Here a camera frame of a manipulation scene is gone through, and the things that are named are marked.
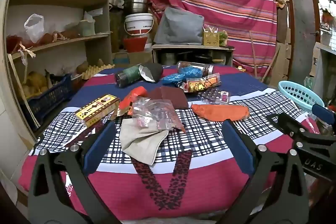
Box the red striped curtain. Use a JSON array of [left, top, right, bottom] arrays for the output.
[[139, 0, 279, 77]]

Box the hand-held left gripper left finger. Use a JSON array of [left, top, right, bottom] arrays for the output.
[[28, 119, 117, 224]]

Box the beige cloth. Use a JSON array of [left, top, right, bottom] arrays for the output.
[[119, 118, 168, 165]]

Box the cardboard egg tray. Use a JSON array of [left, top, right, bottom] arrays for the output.
[[80, 64, 115, 80]]

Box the metal pot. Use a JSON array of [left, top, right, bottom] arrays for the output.
[[122, 0, 149, 14]]

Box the brown door frame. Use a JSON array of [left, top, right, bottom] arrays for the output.
[[284, 0, 321, 83]]

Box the orange pouch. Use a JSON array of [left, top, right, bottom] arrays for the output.
[[191, 104, 250, 121]]

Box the clear printed plastic bag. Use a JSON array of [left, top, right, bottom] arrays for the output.
[[131, 98, 187, 134]]

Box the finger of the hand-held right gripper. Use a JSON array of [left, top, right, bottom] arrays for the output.
[[266, 113, 315, 141], [312, 104, 336, 127]]

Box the green can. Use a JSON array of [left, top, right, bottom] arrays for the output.
[[115, 64, 143, 88]]

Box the white plastic bucket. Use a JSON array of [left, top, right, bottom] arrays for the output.
[[124, 13, 154, 37]]

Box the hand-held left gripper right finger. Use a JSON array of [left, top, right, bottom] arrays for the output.
[[222, 119, 309, 224]]

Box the low wooden cabinet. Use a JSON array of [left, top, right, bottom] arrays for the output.
[[152, 44, 235, 67]]

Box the dark grey foil pouch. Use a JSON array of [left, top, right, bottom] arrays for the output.
[[139, 63, 164, 83]]

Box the red plastic basin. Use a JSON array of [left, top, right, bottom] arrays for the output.
[[123, 36, 148, 52]]

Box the grey cushion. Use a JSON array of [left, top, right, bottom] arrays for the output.
[[154, 7, 205, 45]]

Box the clear jar with brown contents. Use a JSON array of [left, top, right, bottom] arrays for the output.
[[176, 61, 214, 76]]

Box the blue plastic crate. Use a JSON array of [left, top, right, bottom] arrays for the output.
[[25, 73, 73, 122]]

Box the yellow slotted holder box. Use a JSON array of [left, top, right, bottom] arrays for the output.
[[203, 25, 220, 46]]

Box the yellow red snack packet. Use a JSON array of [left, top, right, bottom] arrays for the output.
[[181, 73, 221, 93]]

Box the brown scouring pad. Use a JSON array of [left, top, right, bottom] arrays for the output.
[[148, 87, 189, 110]]

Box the clear blister pack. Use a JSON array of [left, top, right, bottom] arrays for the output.
[[198, 88, 231, 105]]

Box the white plastic bag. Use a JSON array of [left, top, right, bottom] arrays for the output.
[[24, 13, 45, 43]]

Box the light blue plastic basket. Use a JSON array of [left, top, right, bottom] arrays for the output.
[[278, 80, 325, 113]]

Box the wooden shelf unit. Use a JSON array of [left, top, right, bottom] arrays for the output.
[[4, 0, 114, 132]]

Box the yellow printed carton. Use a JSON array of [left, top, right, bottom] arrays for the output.
[[75, 94, 121, 128]]

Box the red orange wrapper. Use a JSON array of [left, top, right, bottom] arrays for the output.
[[117, 86, 149, 117]]

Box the blue plastic bag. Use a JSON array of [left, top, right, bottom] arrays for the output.
[[161, 67, 204, 86]]

